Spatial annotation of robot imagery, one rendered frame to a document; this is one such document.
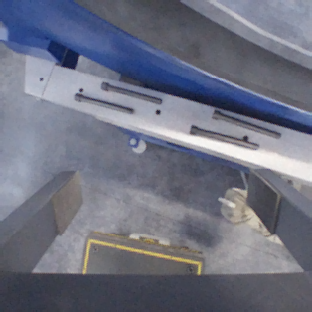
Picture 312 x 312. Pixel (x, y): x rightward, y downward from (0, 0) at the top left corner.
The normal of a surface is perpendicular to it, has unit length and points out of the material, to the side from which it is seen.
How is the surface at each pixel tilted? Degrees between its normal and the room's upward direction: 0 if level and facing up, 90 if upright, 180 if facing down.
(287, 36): 15
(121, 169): 0
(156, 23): 25
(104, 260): 0
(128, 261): 0
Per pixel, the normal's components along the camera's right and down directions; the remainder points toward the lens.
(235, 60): 0.11, -0.04
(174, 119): -0.14, -0.12
